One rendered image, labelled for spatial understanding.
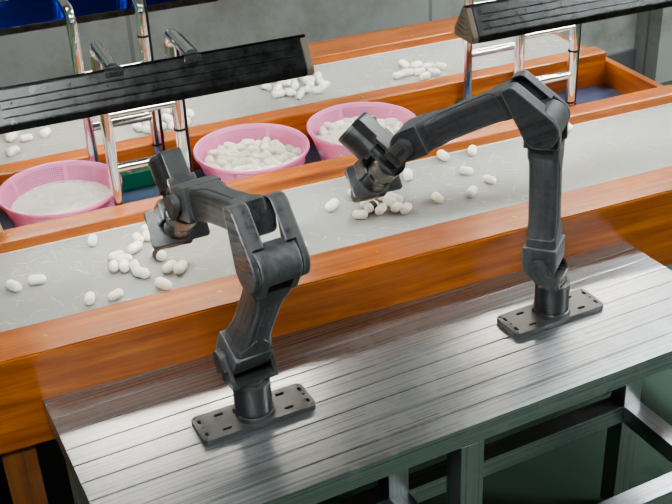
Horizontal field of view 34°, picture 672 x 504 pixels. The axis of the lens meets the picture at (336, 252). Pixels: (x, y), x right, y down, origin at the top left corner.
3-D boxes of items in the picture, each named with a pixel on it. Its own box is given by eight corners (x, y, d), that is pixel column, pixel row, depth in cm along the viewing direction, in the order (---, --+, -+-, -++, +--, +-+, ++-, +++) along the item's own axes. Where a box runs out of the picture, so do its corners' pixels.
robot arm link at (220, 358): (211, 346, 175) (226, 363, 171) (259, 329, 179) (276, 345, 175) (214, 378, 178) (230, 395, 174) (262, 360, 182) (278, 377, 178)
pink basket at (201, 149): (335, 180, 255) (333, 143, 250) (248, 221, 239) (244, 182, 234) (260, 149, 272) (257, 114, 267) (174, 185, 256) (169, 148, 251)
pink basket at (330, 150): (438, 169, 258) (438, 132, 253) (334, 193, 250) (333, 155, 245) (389, 129, 280) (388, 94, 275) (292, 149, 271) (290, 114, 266)
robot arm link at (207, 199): (159, 183, 174) (241, 214, 148) (210, 169, 178) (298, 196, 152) (175, 255, 178) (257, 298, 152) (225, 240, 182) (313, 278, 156)
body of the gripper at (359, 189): (342, 170, 211) (353, 158, 204) (390, 159, 214) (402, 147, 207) (352, 202, 210) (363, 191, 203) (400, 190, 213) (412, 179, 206)
